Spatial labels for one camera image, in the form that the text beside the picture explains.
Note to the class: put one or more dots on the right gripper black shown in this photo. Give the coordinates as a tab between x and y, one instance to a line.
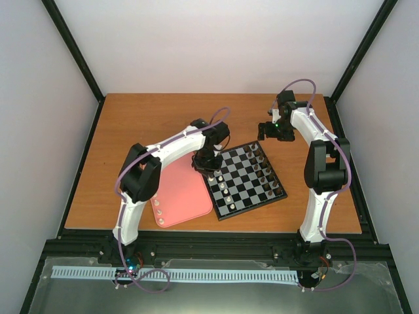
289	137

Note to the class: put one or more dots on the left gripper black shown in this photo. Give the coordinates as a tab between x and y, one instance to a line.
216	167

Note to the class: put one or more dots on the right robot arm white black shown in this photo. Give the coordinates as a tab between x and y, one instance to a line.
327	167

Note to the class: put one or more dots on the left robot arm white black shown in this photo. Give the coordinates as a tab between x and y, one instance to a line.
139	178

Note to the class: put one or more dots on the pink plastic tray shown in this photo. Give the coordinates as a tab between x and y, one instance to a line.
182	193

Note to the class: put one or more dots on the black white chessboard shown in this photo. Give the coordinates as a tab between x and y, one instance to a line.
244	187

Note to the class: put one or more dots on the dark bishop near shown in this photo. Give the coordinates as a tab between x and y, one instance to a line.
271	178

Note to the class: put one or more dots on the black aluminium base frame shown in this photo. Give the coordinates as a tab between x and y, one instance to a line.
158	246

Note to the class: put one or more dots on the right black frame post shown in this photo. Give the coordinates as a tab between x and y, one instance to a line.
368	39

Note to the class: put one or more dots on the black frame post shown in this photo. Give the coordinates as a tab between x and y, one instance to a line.
73	48
368	39

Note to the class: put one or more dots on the light blue slotted cable duct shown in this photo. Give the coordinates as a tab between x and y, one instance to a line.
286	277

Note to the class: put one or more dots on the left black frame post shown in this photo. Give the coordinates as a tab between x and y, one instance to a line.
73	48

